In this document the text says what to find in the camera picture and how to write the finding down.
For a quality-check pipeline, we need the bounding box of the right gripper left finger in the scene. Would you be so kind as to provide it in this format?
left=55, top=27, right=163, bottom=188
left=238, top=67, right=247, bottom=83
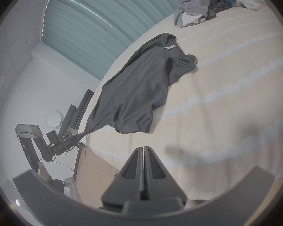
left=101, top=146, right=144, bottom=211

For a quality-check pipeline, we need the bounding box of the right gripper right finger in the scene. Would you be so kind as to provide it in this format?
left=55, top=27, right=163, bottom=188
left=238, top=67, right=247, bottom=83
left=144, top=146, right=188, bottom=205

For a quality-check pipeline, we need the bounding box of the black T-shirt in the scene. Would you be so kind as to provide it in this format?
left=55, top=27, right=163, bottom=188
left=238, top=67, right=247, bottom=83
left=84, top=33, right=198, bottom=138

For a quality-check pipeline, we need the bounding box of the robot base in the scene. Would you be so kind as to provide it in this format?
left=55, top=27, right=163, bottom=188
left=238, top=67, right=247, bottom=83
left=36, top=161, right=83, bottom=203

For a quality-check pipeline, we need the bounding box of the bed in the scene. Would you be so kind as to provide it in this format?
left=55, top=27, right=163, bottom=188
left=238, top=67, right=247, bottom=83
left=74, top=0, right=283, bottom=204

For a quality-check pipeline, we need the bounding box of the pile of clothes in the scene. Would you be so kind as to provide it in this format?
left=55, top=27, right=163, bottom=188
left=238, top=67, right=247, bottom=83
left=173, top=0, right=262, bottom=28

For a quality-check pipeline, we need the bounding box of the white round object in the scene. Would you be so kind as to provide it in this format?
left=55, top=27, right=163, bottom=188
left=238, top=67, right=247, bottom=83
left=45, top=109, right=62, bottom=129

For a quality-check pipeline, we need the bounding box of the blue-green curtain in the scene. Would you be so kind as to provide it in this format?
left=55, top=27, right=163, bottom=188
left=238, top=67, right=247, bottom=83
left=53, top=0, right=217, bottom=44
left=41, top=0, right=137, bottom=81

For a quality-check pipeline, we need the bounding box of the black cable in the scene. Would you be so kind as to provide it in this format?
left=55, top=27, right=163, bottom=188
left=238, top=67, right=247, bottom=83
left=39, top=158, right=75, bottom=174

